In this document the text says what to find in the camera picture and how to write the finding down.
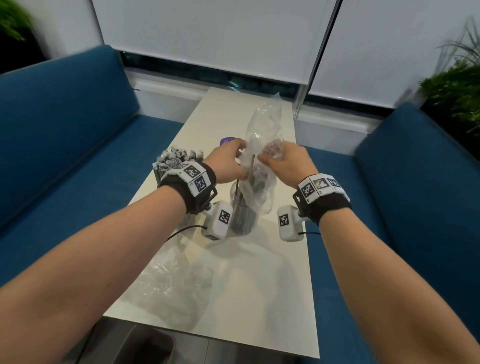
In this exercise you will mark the person's left hand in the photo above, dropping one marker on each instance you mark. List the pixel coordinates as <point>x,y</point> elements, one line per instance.
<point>224,163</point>

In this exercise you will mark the person's right hand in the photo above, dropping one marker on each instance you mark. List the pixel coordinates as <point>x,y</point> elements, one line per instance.
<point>290,165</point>

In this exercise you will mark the person's right fingers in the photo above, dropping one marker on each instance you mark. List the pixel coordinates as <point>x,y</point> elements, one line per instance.
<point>267,157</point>

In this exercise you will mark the person's left fingers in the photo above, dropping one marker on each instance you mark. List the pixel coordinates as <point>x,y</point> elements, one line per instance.
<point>238,144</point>

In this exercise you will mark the clear plastic bag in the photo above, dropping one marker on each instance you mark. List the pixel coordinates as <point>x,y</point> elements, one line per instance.
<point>264,120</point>
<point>172,288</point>

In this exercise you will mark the person's left forearm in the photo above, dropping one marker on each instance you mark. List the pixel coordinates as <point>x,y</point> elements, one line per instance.
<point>86,273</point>

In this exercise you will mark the person's right forearm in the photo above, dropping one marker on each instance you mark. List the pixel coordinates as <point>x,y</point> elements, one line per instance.
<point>390,285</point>

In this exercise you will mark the purple small object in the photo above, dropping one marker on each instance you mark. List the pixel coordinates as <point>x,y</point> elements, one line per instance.
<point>226,141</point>

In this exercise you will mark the thin metal rod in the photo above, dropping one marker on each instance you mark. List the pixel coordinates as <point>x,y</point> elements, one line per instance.
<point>252,165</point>
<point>237,187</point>

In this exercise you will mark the pile of silver wrapped items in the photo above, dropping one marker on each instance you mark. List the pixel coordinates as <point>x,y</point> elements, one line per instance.
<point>176,155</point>

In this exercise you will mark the black wristband with marker blocks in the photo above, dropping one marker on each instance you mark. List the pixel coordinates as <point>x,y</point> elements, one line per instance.
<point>324,198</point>
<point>187,183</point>

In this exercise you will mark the metal cylinder cup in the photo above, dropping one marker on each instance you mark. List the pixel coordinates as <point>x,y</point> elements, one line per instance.
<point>243,219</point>

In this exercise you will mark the white roller blind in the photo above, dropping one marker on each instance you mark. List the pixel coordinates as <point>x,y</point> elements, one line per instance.
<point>210,35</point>
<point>390,48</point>

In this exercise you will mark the blue sofa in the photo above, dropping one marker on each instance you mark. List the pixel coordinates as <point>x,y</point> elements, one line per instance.
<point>63,146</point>
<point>408,195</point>

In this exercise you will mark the crumpled clear plastic bag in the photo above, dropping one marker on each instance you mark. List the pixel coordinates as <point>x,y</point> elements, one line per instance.
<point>172,288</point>

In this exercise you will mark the green plant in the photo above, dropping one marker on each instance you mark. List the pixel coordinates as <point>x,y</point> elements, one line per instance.
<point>15,18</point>
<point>455,86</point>

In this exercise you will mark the dark bin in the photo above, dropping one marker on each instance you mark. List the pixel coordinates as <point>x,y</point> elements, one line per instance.
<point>150,347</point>

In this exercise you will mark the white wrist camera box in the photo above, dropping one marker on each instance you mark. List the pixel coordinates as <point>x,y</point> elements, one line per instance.
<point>219,221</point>
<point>289,223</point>

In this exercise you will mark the white window post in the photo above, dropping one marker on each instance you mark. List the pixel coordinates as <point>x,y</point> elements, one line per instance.
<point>313,63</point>

